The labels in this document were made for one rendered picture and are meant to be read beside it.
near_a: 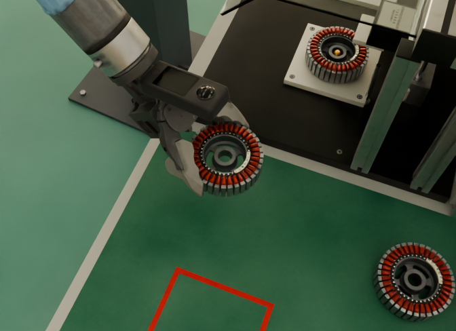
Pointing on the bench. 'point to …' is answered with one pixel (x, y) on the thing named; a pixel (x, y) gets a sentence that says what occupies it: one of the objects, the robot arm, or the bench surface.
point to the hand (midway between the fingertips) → (228, 160)
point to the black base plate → (254, 89)
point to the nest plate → (301, 79)
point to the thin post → (372, 83)
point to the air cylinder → (421, 86)
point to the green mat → (257, 256)
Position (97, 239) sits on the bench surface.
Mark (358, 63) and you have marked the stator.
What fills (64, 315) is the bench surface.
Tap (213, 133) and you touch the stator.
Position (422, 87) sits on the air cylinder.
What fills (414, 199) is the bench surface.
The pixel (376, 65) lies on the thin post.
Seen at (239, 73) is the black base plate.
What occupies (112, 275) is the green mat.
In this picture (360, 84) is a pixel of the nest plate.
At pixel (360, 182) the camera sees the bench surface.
